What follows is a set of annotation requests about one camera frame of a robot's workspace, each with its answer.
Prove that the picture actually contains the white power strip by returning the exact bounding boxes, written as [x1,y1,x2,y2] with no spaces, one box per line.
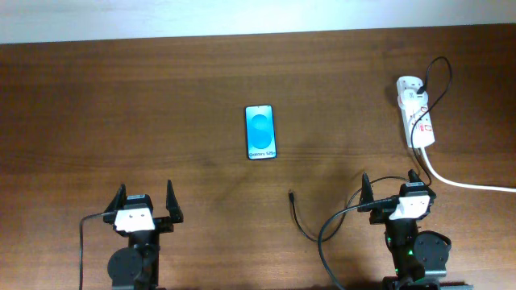
[396,76,435,148]

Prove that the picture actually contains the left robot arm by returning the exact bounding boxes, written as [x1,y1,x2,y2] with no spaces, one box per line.
[103,180,184,290]

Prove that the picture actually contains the blue Samsung Galaxy smartphone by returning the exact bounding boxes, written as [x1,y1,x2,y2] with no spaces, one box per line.
[244,105,277,160]

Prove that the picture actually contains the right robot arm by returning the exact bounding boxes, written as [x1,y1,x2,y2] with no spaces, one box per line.
[358,170,452,289]

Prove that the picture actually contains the white USB charger adapter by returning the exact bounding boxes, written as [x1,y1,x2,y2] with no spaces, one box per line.
[397,89,428,110]

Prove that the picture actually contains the white power strip cord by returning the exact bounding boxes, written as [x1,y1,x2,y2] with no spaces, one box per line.
[418,146,516,193]

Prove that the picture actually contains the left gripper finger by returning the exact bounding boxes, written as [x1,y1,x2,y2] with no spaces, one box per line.
[166,180,184,223]
[104,184,127,213]

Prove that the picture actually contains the black USB charging cable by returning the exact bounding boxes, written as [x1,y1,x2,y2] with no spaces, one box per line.
[288,56,453,243]

